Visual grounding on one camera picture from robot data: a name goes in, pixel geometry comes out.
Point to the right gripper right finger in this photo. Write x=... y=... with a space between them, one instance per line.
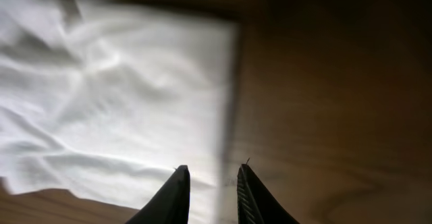
x=256 y=205

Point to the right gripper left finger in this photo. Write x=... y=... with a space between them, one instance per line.
x=171 y=204

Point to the white t-shirt with logo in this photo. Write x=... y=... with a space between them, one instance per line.
x=105 y=99

